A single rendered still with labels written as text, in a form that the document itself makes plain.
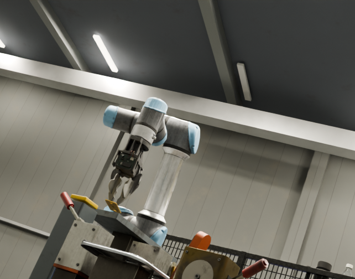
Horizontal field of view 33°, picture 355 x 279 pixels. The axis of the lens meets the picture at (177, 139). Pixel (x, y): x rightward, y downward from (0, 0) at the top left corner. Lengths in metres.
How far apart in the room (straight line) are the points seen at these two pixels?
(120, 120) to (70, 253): 0.66
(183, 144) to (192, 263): 1.10
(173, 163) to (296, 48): 7.82
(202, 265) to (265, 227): 10.71
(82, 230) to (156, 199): 0.85
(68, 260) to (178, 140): 0.98
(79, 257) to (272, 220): 10.62
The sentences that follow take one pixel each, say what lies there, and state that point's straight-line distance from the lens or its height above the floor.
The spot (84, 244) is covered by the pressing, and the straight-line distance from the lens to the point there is 1.39.
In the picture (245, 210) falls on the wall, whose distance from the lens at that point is 12.13.
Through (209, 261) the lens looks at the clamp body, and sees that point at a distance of 1.26.
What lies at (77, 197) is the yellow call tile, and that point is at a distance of 1.70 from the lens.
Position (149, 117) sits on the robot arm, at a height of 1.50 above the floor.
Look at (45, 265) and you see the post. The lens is 1.66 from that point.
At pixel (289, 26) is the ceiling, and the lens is 9.60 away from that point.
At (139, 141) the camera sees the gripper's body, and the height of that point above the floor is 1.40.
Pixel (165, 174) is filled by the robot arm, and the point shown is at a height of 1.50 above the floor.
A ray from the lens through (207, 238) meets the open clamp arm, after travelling 1.33.
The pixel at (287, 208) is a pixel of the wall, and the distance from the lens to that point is 12.07.
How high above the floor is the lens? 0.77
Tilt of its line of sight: 22 degrees up
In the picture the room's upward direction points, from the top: 23 degrees clockwise
